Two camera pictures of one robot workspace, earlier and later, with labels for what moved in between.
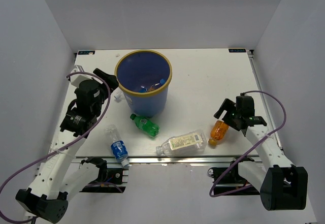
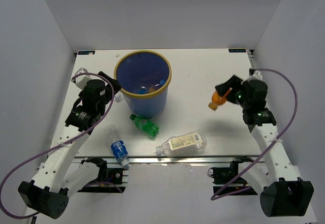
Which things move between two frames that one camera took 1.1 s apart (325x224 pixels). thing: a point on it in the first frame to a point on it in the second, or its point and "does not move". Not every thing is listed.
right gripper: (228, 105) to (234, 82)
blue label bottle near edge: (118, 146) does not move
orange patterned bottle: (219, 129) to (217, 100)
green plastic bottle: (148, 126) does not move
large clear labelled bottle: (192, 143) does not move
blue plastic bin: (144, 76) does not move
